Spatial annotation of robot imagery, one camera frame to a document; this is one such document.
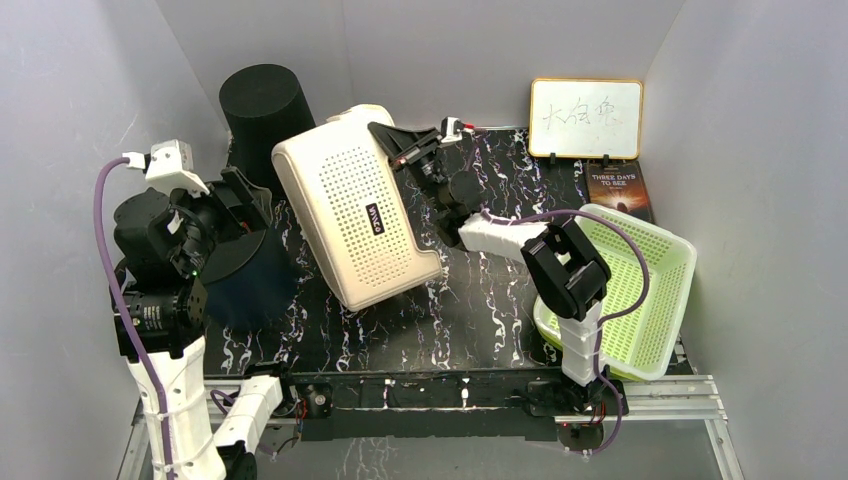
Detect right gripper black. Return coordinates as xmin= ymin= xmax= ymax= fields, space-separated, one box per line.
xmin=368 ymin=124 xmax=448 ymax=215

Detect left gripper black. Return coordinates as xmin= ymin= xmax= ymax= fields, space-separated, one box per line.
xmin=162 ymin=166 xmax=269 ymax=272

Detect cream perforated plastic basket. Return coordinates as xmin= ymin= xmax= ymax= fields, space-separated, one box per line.
xmin=271 ymin=104 xmax=442 ymax=311

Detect dark blue plastic bin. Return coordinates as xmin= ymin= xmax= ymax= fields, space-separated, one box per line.
xmin=200 ymin=228 xmax=298 ymax=332

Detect black ribbed plastic bin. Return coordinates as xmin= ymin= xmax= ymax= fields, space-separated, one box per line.
xmin=219 ymin=63 xmax=315 ymax=198

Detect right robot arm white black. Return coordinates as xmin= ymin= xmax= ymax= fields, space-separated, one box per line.
xmin=367 ymin=117 xmax=611 ymax=327

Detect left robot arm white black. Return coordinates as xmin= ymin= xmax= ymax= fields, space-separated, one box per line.
xmin=106 ymin=167 xmax=299 ymax=479

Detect small whiteboard with writing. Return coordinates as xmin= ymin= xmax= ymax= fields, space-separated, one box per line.
xmin=527 ymin=78 xmax=644 ymax=160

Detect dark book three days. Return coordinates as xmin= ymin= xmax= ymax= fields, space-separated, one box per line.
xmin=584 ymin=160 xmax=655 ymax=224

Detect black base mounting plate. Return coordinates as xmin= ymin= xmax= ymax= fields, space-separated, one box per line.
xmin=287 ymin=367 xmax=629 ymax=448

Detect green perforated plastic basket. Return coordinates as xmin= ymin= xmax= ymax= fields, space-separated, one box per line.
xmin=533 ymin=204 xmax=697 ymax=385

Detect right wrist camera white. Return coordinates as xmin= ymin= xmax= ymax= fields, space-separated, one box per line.
xmin=440 ymin=116 xmax=475 ymax=145

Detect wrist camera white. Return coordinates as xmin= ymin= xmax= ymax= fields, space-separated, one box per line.
xmin=122 ymin=139 xmax=210 ymax=198
xmin=440 ymin=116 xmax=475 ymax=145

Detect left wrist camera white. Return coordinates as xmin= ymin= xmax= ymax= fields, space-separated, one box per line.
xmin=122 ymin=139 xmax=210 ymax=198

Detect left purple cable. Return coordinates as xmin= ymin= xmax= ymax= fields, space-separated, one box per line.
xmin=92 ymin=156 xmax=280 ymax=480

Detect aluminium rail frame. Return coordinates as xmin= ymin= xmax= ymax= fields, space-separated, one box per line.
xmin=119 ymin=337 xmax=747 ymax=480

